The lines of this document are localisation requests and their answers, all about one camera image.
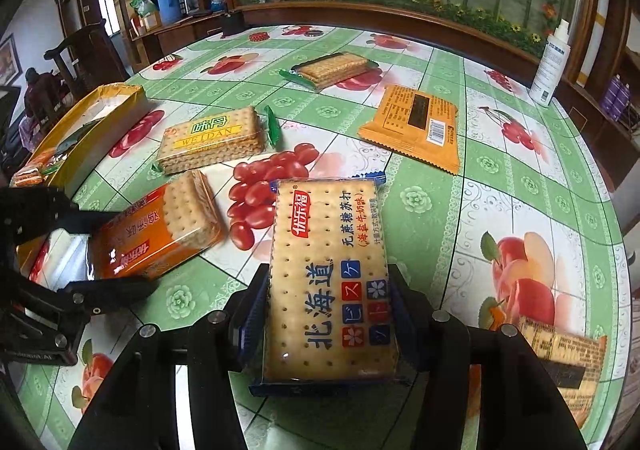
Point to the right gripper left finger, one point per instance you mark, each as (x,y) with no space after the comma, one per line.
(224,341)

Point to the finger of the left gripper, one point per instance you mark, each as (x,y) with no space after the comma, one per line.
(95,219)
(109,295)

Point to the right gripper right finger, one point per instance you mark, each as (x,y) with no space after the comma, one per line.
(437,344)

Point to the blue Hokkaido cracker pack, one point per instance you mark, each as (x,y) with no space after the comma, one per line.
(329,322)

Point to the Weidan green yellow cracker pack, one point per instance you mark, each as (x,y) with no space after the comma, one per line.
(217,138)

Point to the orange chicken soup cracker pack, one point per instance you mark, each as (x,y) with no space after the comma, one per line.
(35,172)

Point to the yellow snack tray box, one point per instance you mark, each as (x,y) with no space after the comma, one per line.
(93,137)

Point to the orange pack near table edge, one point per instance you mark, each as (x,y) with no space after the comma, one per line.
(574,362)

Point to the fruit pattern green tablecloth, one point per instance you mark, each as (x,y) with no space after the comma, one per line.
(524,169)

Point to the dark wooden chair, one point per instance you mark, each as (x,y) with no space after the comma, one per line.
(97,60)

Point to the orange pack barcode side up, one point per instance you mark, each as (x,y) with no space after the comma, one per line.
(417,125)

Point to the blue water bottle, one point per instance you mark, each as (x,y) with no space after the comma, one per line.
(170,11)

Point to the small black box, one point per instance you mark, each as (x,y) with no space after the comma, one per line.
(232,23)

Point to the white spray bottle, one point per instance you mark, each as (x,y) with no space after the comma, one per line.
(552,65)

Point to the green edged cracker pack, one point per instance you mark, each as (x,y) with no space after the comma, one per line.
(326,71)

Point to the purple bottles pair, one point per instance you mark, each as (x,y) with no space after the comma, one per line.
(616,98)

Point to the framed wall picture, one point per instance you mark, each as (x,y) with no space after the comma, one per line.
(10,67)

